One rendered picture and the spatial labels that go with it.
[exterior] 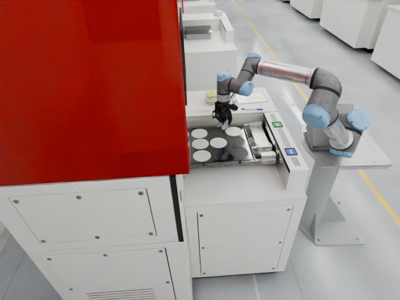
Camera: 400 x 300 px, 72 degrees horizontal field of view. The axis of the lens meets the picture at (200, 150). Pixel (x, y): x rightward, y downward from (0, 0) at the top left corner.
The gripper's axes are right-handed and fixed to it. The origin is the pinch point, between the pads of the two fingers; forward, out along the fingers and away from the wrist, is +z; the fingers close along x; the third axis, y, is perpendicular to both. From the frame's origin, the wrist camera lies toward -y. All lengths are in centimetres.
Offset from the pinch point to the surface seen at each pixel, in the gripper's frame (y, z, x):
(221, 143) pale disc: 5.7, 7.2, 1.9
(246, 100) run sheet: -36.4, 0.4, -10.9
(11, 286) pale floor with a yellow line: 136, 97, -78
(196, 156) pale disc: 23.6, 7.2, -0.9
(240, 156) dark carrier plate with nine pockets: 7.4, 7.3, 17.2
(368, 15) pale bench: -465, 33, -64
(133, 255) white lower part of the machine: 81, 24, 13
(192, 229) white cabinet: 47, 35, 17
